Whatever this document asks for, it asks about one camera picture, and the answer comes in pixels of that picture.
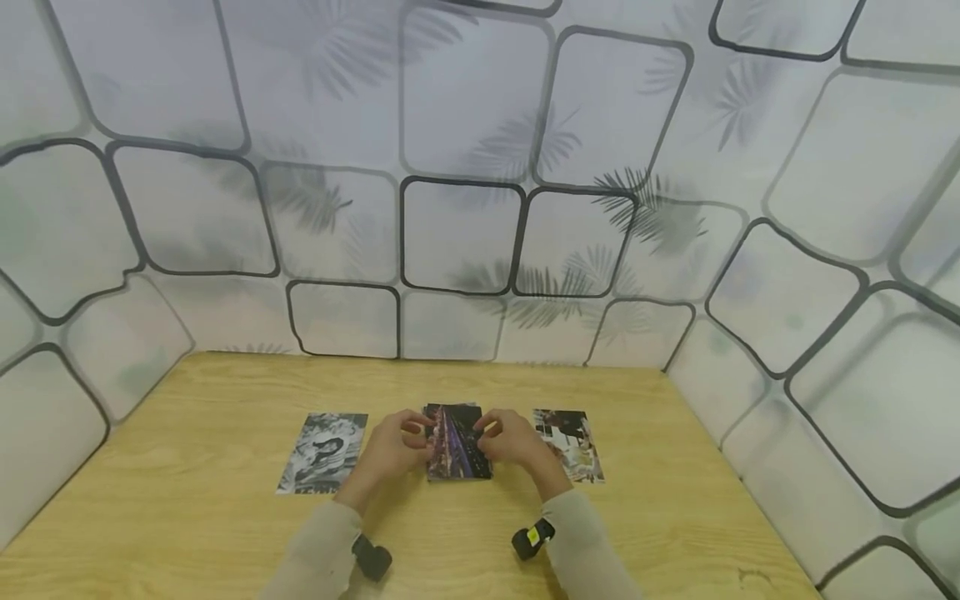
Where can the person's right fingers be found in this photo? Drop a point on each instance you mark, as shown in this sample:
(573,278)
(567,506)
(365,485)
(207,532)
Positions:
(492,422)

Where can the person's left forearm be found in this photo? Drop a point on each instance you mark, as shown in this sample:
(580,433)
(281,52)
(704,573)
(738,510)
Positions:
(330,542)

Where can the person's right forearm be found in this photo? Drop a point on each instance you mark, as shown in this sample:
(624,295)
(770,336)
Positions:
(585,542)

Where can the person's right hand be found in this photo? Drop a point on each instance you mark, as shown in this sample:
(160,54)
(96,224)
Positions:
(517,443)

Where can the black and white photo card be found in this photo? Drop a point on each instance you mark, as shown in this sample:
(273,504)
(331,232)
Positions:
(324,452)

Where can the stack of dark photo cards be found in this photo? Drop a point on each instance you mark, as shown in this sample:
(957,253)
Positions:
(457,450)

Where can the person's right thumb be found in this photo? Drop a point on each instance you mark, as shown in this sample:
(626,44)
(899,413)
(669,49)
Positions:
(484,445)

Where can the dark collage photo card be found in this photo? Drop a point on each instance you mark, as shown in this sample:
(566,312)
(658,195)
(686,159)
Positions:
(574,446)

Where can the black wrist band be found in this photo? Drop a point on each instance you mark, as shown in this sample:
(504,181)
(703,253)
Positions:
(532,538)
(372,557)

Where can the person's left fingers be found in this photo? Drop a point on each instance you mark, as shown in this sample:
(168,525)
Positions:
(415,423)

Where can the person's left thumb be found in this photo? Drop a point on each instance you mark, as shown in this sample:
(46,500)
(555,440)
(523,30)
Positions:
(420,451)

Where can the person's left hand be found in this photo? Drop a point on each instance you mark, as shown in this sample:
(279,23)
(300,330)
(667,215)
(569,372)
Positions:
(390,450)

